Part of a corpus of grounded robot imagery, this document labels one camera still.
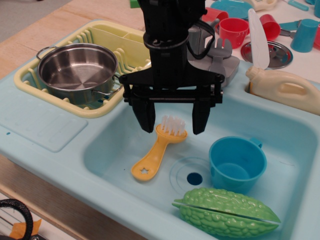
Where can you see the grey toy faucet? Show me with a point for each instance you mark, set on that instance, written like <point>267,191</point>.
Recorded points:
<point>200,42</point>

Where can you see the red cup front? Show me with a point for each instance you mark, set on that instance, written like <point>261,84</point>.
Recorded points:
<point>235,30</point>

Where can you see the light blue toy sink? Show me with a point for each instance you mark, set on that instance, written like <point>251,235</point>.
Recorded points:
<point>91,158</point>

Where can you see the red cup left back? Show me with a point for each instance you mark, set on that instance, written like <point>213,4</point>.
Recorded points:
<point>212,14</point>

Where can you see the red cup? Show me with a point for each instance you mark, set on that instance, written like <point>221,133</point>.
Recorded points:
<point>212,14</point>
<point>270,26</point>
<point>235,30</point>

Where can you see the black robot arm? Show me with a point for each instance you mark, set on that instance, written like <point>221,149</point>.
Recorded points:
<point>171,19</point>

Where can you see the blue cup right back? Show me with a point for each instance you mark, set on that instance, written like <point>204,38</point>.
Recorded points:
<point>305,35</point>

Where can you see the cream detergent bottle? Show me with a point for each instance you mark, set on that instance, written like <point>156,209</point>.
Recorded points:
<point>284,88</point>

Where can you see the blue plate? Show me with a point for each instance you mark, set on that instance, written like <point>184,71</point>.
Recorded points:
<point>234,8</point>

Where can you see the steel pot with handles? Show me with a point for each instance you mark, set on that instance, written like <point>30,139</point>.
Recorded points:
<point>80,72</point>

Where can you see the orange tape piece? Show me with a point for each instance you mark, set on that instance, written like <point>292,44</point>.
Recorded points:
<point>19,229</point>

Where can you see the blue plastic cup in sink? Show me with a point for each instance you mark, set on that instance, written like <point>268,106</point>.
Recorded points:
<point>236,163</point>

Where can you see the cream toy item back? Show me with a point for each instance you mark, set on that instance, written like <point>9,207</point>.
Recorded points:
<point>260,5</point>

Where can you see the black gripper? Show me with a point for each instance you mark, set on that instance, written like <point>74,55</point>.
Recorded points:
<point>171,79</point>

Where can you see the blue utensil back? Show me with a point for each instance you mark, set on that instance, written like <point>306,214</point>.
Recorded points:
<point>290,26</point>

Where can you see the grey toy fork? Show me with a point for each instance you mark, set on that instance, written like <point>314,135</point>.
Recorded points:
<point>218,53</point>

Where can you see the red cup right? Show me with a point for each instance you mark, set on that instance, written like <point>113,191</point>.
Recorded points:
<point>270,26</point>

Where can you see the yellow dish brush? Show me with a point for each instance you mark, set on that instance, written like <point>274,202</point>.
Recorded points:
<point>171,130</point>

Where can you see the green bitter melon toy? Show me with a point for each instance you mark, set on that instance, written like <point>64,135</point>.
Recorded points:
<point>226,213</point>

